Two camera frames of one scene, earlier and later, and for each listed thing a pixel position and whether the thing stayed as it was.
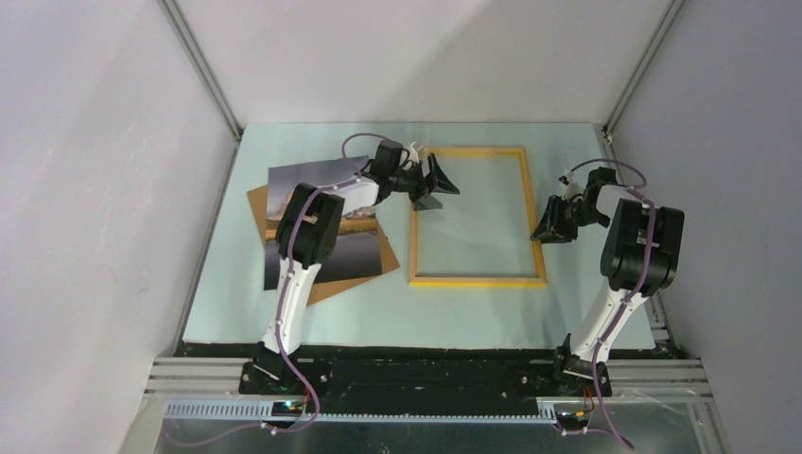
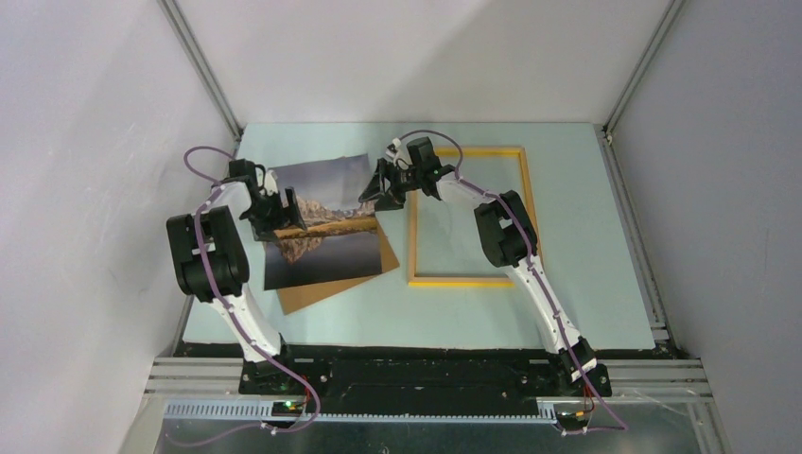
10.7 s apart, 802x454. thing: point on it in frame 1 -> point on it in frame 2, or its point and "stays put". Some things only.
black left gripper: [434, 182] -> [264, 232]
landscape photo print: [356, 253] stays put
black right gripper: [550, 229] -> [392, 200]
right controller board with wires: [580, 418] stays put
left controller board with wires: [291, 409] stays put
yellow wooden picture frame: [538, 280] stays put
